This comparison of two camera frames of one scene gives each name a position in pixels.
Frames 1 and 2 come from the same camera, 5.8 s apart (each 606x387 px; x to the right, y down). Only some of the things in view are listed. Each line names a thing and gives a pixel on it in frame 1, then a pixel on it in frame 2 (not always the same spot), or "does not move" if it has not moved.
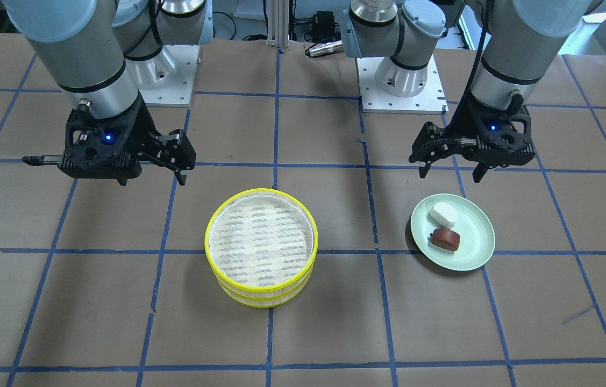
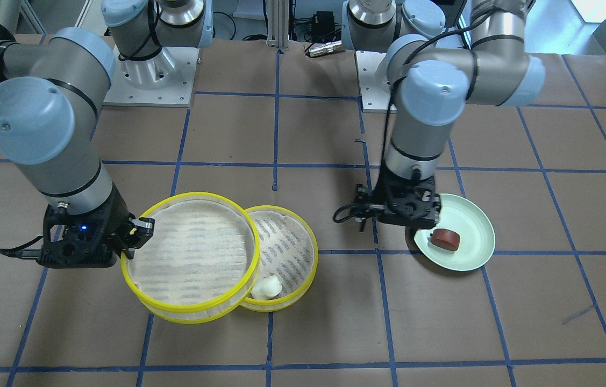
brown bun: [446, 239] does not move
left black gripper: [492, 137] → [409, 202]
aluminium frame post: [278, 16] does not move
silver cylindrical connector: [335, 46] does not move
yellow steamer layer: [261, 241] → [201, 264]
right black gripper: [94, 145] → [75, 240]
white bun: [444, 214] → [267, 288]
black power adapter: [323, 23] does not move
